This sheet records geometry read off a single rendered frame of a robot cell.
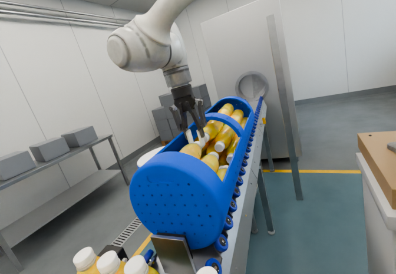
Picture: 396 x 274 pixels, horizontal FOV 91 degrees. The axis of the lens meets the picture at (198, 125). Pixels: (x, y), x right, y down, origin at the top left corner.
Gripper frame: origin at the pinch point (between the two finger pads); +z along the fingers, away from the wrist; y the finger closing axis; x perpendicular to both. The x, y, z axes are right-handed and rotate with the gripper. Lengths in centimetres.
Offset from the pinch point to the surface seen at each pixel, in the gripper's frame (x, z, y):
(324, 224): -87, 119, -48
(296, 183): -116, 100, -32
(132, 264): 42.8, 8.0, -1.3
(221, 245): 24.4, 22.5, -10.9
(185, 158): 21.9, -2.7, -6.5
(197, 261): 26.9, 26.5, -3.5
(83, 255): 42.8, 8.0, 12.7
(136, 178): 26.0, -0.2, 7.7
